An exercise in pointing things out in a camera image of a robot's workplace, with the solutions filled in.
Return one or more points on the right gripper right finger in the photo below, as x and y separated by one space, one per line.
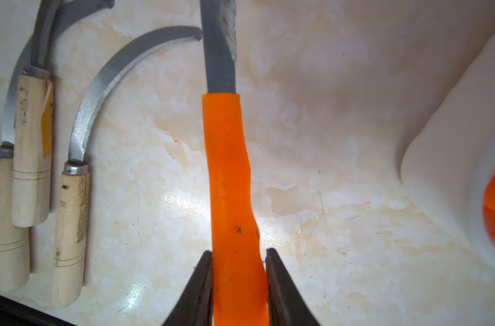
286 305

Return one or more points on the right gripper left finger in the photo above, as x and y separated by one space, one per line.
195 305

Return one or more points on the wooden handle sickle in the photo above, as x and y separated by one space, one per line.
74 194
14 241
32 164

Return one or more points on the white storage box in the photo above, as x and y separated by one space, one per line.
447 167

